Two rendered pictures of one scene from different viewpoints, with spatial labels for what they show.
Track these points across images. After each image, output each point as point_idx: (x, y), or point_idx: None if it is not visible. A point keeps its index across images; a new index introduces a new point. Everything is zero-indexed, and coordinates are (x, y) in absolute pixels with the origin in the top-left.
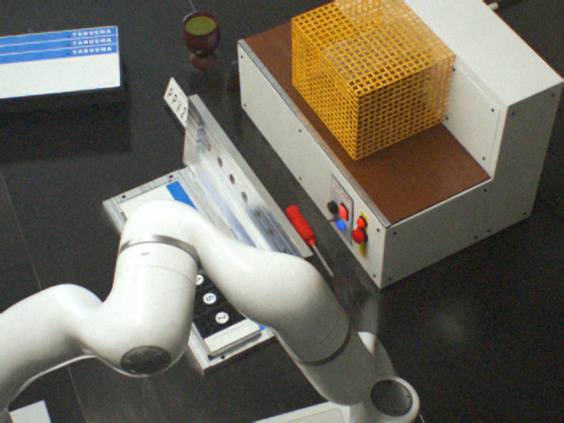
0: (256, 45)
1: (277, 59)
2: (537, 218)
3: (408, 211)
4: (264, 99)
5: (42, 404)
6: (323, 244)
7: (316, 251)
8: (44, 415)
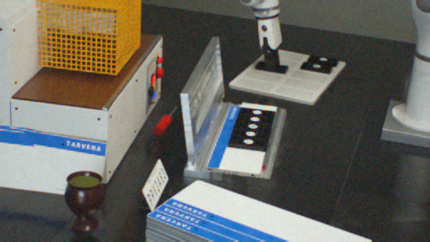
0: (99, 102)
1: (100, 92)
2: None
3: (143, 34)
4: (120, 117)
5: (384, 128)
6: None
7: (170, 114)
8: (385, 125)
